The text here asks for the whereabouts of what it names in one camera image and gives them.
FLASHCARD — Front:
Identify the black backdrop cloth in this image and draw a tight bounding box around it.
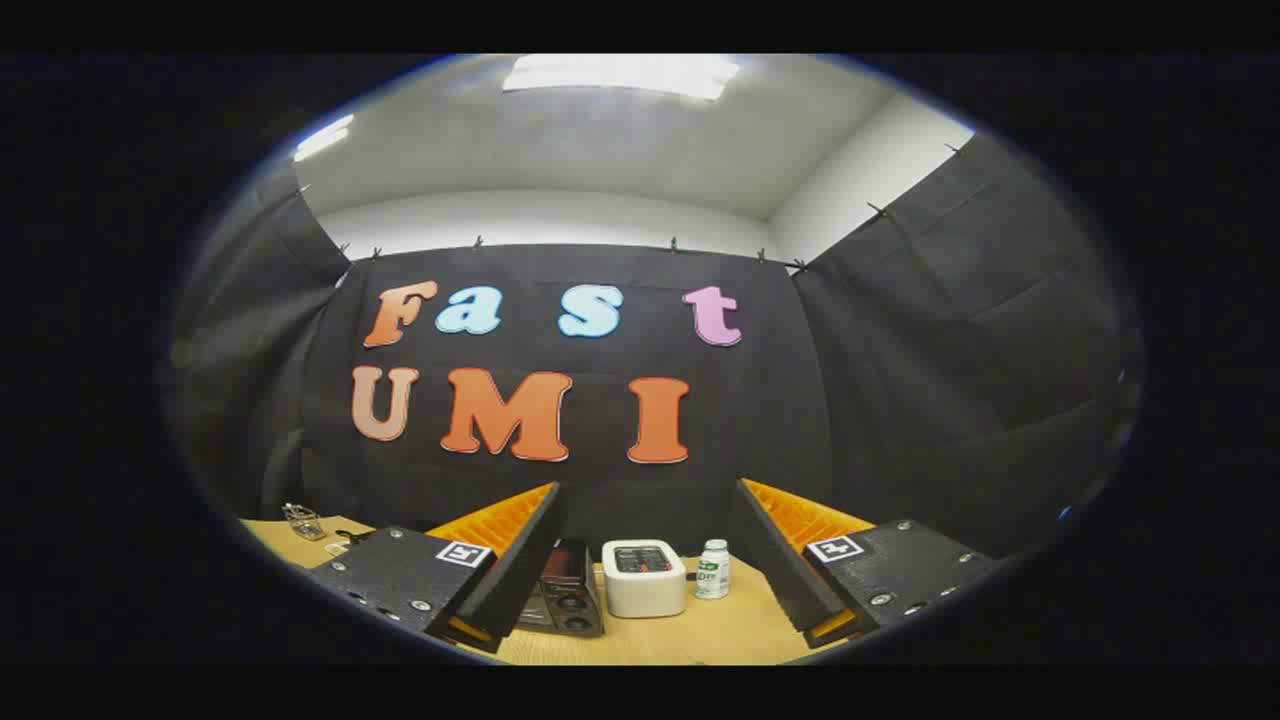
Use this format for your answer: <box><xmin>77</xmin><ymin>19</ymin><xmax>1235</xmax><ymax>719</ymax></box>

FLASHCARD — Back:
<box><xmin>170</xmin><ymin>130</ymin><xmax>1146</xmax><ymax>561</ymax></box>

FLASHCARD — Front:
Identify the black toaster oven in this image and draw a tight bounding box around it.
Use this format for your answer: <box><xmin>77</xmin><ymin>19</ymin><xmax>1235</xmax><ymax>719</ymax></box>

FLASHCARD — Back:
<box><xmin>515</xmin><ymin>538</ymin><xmax>607</xmax><ymax>638</ymax></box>

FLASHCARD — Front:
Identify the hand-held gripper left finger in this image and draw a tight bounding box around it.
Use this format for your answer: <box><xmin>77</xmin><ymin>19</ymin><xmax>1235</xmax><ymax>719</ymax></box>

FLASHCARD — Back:
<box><xmin>305</xmin><ymin>482</ymin><xmax>567</xmax><ymax>655</ymax></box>

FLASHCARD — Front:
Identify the white plastic bottle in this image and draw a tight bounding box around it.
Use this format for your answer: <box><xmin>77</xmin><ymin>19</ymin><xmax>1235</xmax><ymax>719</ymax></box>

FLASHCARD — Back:
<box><xmin>696</xmin><ymin>539</ymin><xmax>732</xmax><ymax>600</ymax></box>

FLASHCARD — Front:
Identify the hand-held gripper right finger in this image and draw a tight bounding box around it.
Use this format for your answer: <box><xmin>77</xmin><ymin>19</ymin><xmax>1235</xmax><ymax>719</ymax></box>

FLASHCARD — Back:
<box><xmin>728</xmin><ymin>478</ymin><xmax>1003</xmax><ymax>651</ymax></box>

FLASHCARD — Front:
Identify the white pop-up toaster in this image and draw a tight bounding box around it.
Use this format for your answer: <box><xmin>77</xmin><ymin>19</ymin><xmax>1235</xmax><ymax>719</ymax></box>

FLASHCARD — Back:
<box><xmin>602</xmin><ymin>539</ymin><xmax>689</xmax><ymax>619</ymax></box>

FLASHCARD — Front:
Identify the small ceiling light panel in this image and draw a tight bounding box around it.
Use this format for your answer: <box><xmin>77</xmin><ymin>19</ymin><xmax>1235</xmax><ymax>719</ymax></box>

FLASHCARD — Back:
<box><xmin>292</xmin><ymin>113</ymin><xmax>357</xmax><ymax>162</ymax></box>

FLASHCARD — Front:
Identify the large ceiling light panel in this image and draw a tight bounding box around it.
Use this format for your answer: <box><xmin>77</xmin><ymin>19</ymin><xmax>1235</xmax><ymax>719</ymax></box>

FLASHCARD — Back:
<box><xmin>502</xmin><ymin>54</ymin><xmax>742</xmax><ymax>102</ymax></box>

